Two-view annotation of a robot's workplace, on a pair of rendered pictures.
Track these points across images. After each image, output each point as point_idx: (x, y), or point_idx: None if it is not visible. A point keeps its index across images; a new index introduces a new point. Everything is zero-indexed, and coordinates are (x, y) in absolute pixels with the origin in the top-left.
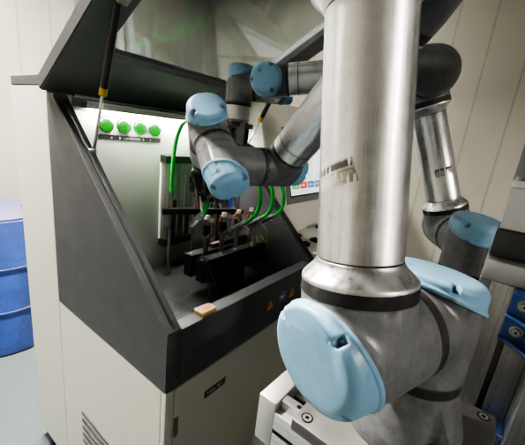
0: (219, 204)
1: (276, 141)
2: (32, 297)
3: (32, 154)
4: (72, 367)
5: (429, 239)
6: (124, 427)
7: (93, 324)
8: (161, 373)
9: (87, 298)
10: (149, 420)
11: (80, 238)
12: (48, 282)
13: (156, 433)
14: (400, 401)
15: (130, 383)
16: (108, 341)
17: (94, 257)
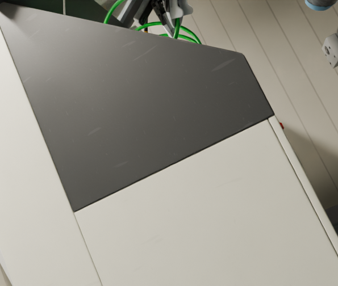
0: (188, 11)
1: None
2: (17, 273)
3: None
4: (129, 280)
5: (321, 6)
6: (248, 239)
7: (143, 167)
8: (257, 100)
9: (121, 147)
10: (274, 175)
11: (87, 93)
12: (47, 208)
13: (291, 177)
14: None
15: (226, 167)
16: (174, 157)
17: (115, 88)
